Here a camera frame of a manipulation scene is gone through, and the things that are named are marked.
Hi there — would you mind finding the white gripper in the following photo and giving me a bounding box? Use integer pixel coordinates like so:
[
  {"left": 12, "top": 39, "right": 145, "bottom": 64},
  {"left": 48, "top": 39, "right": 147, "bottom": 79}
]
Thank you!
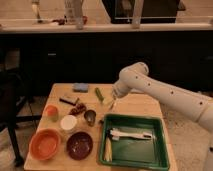
[{"left": 112, "top": 84, "right": 127, "bottom": 99}]

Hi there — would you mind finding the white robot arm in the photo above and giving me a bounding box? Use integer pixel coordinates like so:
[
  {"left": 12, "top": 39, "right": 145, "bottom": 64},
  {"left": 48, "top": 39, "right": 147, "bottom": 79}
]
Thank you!
[{"left": 112, "top": 62, "right": 213, "bottom": 171}]

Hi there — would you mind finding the green plastic tray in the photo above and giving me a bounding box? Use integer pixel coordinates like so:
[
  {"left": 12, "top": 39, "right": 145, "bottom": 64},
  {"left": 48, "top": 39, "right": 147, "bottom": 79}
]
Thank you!
[{"left": 99, "top": 114, "right": 170, "bottom": 171}]

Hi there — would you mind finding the small metal spoon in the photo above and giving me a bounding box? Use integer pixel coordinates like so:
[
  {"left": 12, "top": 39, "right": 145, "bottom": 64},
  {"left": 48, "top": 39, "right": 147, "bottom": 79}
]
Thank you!
[{"left": 107, "top": 101, "right": 116, "bottom": 112}]

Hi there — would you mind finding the metal cup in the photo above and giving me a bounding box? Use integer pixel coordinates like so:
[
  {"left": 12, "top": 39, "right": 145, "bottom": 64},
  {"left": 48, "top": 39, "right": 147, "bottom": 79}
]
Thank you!
[{"left": 84, "top": 110, "right": 96, "bottom": 127}]

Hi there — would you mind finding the blue sponge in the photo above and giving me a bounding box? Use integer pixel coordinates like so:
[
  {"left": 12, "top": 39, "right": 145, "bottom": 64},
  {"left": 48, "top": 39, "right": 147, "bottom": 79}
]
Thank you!
[{"left": 73, "top": 83, "right": 89, "bottom": 93}]

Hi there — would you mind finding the brown dried fruit cluster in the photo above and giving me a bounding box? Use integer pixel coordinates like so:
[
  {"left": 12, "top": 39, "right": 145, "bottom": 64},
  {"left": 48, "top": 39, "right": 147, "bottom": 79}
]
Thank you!
[{"left": 69, "top": 103, "right": 87, "bottom": 116}]

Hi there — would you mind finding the white round container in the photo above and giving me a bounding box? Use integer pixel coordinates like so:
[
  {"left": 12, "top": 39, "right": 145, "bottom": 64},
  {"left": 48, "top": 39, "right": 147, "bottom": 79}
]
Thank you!
[{"left": 60, "top": 115, "right": 77, "bottom": 133}]

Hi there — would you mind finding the yellow corn cob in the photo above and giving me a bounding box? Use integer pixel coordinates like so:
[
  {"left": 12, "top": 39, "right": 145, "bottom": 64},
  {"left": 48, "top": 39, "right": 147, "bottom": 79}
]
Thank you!
[{"left": 104, "top": 137, "right": 112, "bottom": 162}]

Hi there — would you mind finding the dark red bowl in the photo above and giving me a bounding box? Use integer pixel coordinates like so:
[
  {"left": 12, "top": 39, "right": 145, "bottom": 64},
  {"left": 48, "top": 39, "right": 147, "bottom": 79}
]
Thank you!
[{"left": 66, "top": 132, "right": 93, "bottom": 160}]

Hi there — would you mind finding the small orange cup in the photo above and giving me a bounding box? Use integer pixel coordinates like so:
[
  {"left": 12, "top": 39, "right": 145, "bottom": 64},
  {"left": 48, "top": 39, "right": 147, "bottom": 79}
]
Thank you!
[{"left": 44, "top": 105, "right": 59, "bottom": 122}]

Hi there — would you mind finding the orange bowl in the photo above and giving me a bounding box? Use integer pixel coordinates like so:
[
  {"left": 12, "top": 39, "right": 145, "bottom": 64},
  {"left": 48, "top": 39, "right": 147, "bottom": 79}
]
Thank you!
[{"left": 29, "top": 129, "right": 61, "bottom": 161}]

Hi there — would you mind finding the black chair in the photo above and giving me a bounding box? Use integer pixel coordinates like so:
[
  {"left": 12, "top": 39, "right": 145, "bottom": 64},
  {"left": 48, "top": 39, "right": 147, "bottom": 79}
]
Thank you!
[{"left": 0, "top": 48, "right": 41, "bottom": 167}]

